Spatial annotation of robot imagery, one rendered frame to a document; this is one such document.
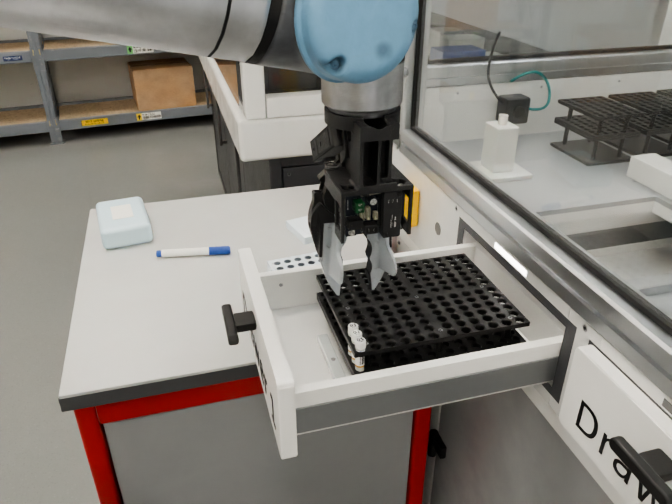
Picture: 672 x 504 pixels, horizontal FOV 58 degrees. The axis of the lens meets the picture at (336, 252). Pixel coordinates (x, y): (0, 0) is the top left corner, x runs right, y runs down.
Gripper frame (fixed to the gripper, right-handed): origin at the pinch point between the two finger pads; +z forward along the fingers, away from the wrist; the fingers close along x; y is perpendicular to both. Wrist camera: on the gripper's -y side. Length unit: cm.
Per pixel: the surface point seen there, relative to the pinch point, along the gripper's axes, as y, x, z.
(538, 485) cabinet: 8.4, 24.2, 32.4
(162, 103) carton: -379, -20, 79
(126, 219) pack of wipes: -59, -28, 17
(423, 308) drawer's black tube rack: -2.0, 9.9, 7.4
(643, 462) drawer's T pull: 26.7, 18.3, 6.2
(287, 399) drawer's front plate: 9.9, -9.9, 6.7
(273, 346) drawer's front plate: 4.0, -10.1, 4.5
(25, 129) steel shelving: -363, -107, 85
